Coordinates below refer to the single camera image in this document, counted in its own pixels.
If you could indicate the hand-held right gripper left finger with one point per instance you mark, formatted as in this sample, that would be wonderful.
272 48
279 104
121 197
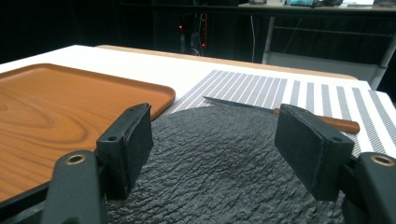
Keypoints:
130 149

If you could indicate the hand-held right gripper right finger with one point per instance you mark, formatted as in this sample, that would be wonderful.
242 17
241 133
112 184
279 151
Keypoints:
308 152

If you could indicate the black textured plate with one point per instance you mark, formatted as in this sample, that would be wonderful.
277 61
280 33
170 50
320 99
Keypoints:
211 161

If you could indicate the wooden tray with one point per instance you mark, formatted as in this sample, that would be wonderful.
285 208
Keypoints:
46 118

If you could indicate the striped placemat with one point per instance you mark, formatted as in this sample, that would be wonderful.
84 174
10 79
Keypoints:
311 93

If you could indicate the white board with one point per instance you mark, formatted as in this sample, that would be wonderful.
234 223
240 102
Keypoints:
124 68

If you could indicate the white metal desk frame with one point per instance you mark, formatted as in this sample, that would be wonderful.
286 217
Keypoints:
311 63

